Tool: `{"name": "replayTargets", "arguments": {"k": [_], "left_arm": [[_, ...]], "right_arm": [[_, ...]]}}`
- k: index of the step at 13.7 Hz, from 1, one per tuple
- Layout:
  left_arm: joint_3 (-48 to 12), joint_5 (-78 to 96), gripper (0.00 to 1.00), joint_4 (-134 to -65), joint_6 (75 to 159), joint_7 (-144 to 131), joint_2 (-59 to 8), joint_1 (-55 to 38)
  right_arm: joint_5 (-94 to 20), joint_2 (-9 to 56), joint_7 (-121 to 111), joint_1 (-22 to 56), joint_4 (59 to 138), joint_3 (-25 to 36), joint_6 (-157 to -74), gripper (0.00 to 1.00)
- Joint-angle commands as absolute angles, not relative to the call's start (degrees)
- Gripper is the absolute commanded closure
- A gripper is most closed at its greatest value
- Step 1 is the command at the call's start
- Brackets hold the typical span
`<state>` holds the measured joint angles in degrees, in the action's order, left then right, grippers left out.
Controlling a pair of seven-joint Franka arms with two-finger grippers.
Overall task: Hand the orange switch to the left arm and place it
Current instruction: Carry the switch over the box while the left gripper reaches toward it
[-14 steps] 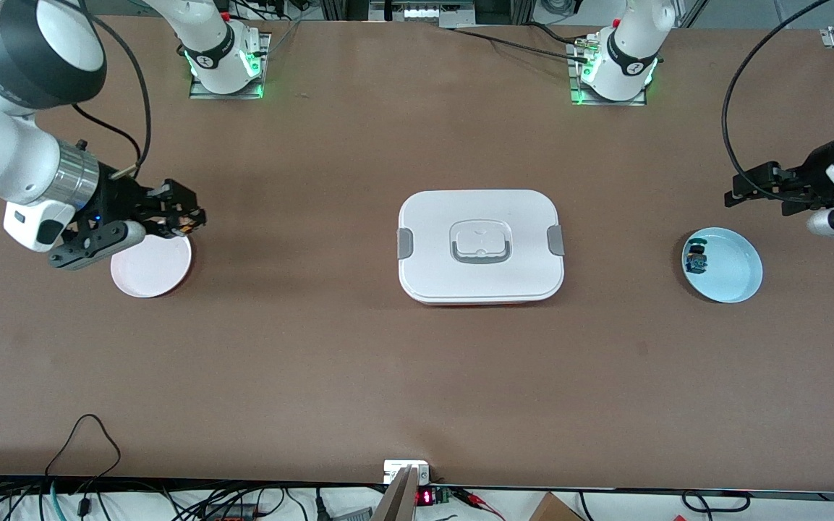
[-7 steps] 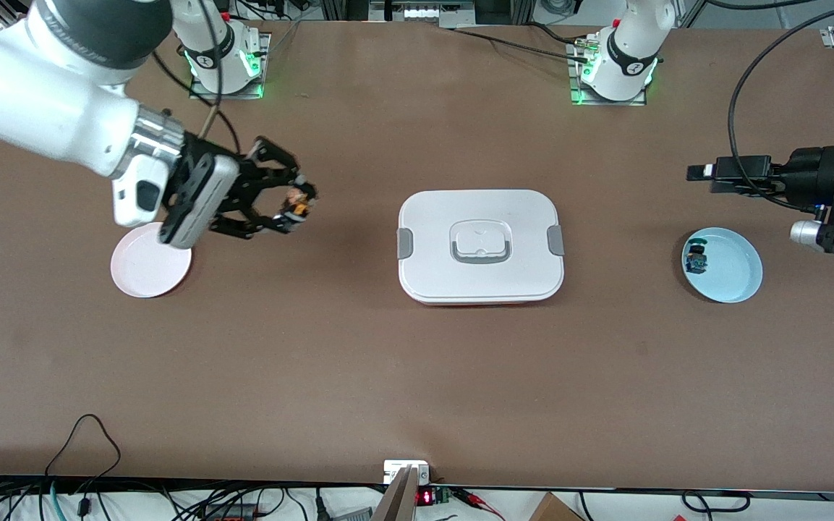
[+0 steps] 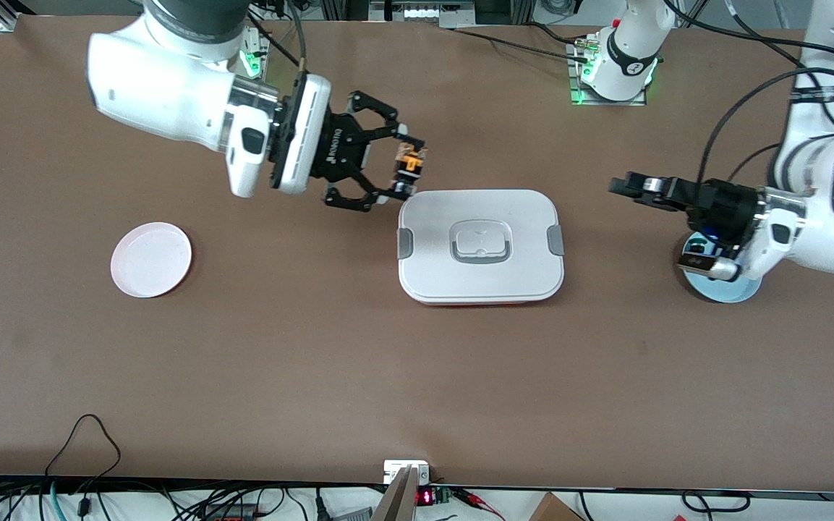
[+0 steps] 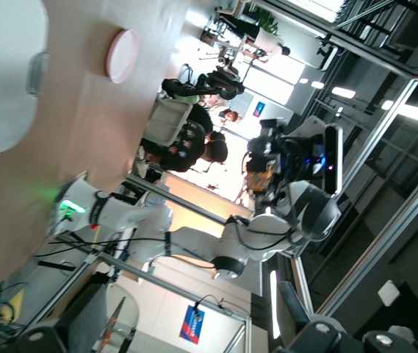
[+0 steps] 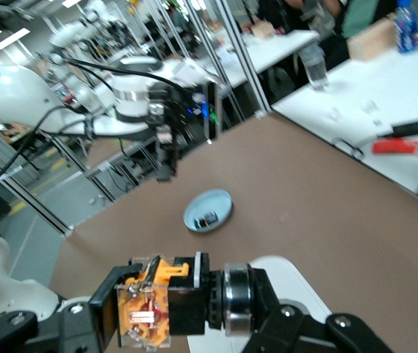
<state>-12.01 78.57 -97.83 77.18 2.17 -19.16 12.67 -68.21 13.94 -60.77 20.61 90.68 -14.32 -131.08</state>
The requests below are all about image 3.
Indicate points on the white socket strip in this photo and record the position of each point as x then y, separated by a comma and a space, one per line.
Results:
420, 13

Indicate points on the small white bracket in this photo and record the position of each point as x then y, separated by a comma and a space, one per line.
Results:
406, 467

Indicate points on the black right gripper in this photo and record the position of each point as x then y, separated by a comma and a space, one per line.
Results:
340, 153

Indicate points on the red clip leads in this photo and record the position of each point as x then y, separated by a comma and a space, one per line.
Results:
478, 501

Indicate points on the white lunch box grey clips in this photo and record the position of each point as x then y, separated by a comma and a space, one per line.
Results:
482, 217

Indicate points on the aluminium profile bar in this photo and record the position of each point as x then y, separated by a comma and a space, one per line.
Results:
396, 499

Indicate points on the red black power strip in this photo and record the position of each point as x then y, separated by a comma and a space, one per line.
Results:
228, 512

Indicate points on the red digit display board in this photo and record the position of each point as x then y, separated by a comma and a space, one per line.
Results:
427, 497

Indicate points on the pale pink round plate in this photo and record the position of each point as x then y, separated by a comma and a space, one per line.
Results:
149, 260

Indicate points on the light blue round plate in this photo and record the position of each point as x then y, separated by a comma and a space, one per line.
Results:
720, 291

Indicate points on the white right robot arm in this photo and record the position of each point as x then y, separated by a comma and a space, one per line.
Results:
163, 94

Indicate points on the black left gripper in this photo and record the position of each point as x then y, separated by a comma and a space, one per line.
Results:
723, 203

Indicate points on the brown cardboard box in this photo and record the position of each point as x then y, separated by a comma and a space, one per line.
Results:
554, 509

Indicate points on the orange push button switch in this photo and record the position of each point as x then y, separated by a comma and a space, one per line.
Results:
409, 170

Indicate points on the aluminium frame bar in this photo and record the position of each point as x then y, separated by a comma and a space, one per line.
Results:
11, 14

